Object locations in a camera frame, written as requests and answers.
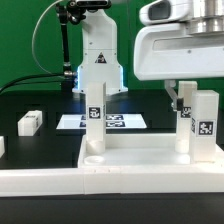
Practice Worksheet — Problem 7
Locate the white front fence wall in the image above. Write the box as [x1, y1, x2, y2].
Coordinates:
[0, 164, 224, 197]

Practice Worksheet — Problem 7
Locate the white fence wall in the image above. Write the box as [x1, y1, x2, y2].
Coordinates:
[0, 164, 224, 197]
[0, 136, 5, 158]

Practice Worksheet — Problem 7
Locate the black cable bundle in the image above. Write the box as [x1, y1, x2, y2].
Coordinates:
[0, 73, 66, 95]

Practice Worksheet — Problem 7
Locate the white desk top tray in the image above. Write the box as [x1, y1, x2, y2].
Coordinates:
[78, 133, 224, 172]

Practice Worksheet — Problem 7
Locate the white left fence wall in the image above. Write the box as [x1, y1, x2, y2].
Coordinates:
[0, 136, 5, 158]

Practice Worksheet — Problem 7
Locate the grey curved cable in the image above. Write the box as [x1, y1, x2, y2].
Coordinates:
[31, 0, 65, 75]

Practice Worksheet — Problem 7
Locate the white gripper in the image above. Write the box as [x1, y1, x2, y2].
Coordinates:
[134, 0, 224, 111]

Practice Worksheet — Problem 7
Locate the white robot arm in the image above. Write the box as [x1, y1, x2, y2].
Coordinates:
[75, 0, 224, 110]

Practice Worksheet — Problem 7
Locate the fiducial marker sheet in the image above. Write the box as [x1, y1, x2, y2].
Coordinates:
[57, 114, 147, 130]

